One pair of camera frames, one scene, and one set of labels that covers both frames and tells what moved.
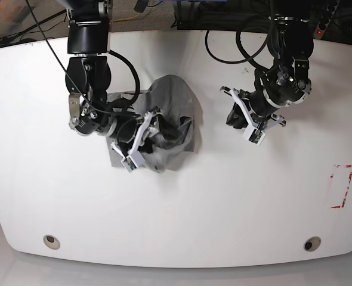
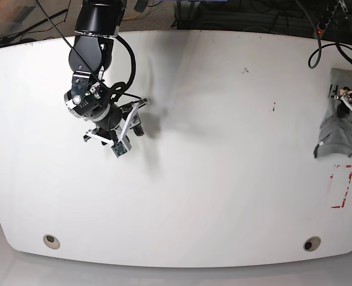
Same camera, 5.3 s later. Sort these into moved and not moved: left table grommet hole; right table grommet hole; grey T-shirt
Moved: grey T-shirt
Not moved: right table grommet hole; left table grommet hole
